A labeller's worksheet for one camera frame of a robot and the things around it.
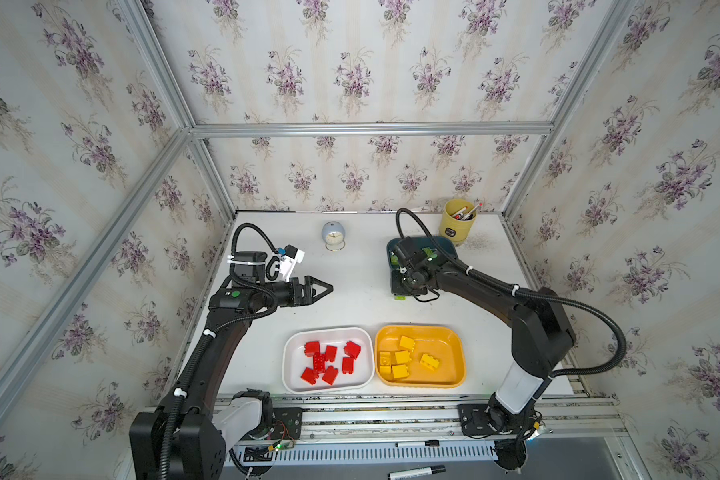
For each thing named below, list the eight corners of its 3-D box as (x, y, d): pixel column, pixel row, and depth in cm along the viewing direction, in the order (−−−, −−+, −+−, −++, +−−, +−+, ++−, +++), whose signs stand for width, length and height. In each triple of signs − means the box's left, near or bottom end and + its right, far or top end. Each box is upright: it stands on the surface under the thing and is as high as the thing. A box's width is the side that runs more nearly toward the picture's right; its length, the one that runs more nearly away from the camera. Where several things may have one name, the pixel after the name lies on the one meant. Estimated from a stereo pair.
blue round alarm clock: (328, 254, 110) (326, 237, 103) (322, 241, 114) (320, 224, 107) (346, 248, 112) (345, 231, 105) (339, 235, 116) (338, 219, 109)
